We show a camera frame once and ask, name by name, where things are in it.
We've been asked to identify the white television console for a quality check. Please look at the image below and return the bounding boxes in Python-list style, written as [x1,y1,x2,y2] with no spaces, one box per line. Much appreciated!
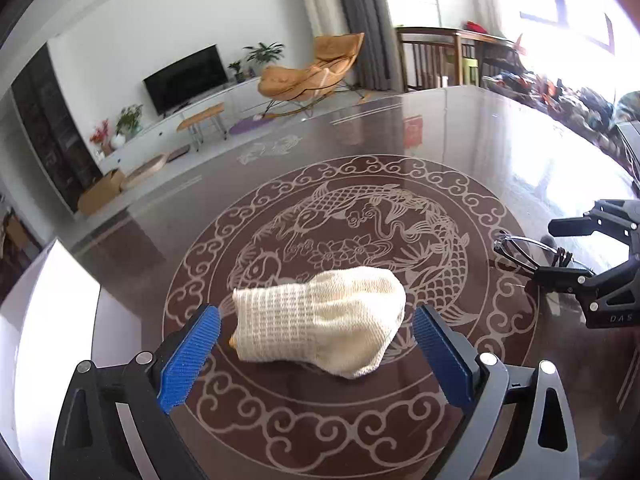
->
[97,80,266,173]

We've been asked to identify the wooden chair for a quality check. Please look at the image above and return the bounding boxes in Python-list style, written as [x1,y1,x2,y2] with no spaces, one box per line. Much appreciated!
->
[452,30,523,86]
[395,26,466,93]

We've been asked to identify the orange lounge chair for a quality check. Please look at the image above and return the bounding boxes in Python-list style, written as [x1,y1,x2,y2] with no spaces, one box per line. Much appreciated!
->
[257,32,366,118]

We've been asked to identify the wooden bench with metal legs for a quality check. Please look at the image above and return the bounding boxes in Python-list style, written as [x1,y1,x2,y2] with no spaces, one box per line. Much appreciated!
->
[176,102,227,151]

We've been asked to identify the large potted plant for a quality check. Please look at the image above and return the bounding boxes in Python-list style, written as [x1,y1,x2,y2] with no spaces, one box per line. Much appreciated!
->
[243,41,286,77]

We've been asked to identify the grey curtain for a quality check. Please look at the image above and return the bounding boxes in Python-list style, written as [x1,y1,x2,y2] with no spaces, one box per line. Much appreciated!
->
[327,0,396,93]

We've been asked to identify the dark display cabinet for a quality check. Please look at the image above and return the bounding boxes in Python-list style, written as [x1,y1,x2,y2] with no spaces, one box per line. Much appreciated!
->
[10,42,103,213]

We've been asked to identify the purple mat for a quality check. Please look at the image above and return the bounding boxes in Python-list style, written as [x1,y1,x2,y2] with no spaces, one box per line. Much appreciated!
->
[229,112,278,135]

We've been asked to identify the cream knit glove orange lining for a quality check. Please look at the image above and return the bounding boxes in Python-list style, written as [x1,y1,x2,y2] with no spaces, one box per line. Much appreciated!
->
[231,267,407,380]

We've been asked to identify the black flat television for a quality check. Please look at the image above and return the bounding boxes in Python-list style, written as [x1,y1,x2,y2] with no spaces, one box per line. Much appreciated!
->
[143,44,229,116]

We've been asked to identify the pile of colourful clutter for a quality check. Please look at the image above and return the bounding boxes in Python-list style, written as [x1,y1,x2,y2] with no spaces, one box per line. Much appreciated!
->
[480,67,640,161]

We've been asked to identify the brown cardboard box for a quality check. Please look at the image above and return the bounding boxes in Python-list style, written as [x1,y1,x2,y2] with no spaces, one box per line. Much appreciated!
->
[77,169,126,216]

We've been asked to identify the green plant in vase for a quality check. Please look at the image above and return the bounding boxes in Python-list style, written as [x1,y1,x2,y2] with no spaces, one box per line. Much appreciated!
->
[116,104,144,136]

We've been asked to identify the round cream pet bed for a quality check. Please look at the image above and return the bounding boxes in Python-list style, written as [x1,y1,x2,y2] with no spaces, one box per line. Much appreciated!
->
[120,154,168,192]

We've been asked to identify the red flowers in vase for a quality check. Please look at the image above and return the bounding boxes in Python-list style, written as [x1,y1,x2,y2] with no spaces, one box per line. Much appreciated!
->
[90,119,113,157]

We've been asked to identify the clear safety glasses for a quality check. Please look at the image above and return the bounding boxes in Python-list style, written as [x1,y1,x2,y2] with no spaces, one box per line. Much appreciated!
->
[492,231,598,286]

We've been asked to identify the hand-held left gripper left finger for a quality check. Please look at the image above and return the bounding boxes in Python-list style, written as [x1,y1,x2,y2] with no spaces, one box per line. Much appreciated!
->
[49,302,222,480]

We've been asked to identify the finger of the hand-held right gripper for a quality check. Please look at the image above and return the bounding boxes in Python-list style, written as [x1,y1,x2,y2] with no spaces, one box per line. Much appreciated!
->
[532,266,599,295]
[547,200,640,243]

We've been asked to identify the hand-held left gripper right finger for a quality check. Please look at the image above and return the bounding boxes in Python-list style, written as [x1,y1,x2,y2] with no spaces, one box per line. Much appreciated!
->
[412,304,581,480]

